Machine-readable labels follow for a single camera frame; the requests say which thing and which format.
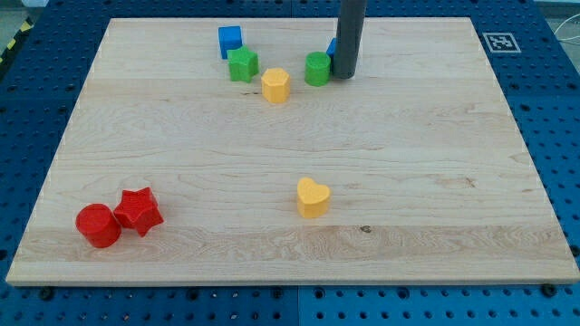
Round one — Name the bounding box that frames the yellow black hazard tape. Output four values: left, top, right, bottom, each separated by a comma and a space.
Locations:
1, 16, 34, 67

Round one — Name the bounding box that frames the white fiducial marker tag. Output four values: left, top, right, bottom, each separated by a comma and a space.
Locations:
482, 32, 521, 53

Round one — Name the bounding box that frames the light wooden board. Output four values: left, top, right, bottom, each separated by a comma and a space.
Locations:
6, 17, 579, 287

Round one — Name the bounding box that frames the blue cube block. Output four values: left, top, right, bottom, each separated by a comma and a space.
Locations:
217, 25, 243, 60

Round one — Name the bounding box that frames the green star block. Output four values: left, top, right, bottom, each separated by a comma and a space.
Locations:
227, 45, 259, 83

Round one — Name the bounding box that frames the yellow heart block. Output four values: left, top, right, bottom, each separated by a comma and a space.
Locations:
296, 177, 332, 218

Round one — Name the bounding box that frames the red cylinder block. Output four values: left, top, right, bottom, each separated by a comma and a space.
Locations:
75, 203, 121, 248

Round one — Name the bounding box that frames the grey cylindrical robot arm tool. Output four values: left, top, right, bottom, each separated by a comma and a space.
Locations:
333, 0, 367, 80

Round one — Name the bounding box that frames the white cable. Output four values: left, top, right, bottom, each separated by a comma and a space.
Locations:
553, 13, 580, 45

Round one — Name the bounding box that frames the blue block behind arm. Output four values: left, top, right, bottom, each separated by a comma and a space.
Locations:
326, 38, 336, 58

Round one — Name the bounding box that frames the red star block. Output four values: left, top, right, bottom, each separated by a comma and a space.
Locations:
113, 187, 164, 237

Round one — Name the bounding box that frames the yellow hexagon block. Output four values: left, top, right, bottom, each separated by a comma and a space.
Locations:
261, 68, 291, 103

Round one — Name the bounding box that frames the green cylinder block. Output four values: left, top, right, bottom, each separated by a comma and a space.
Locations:
304, 52, 332, 87

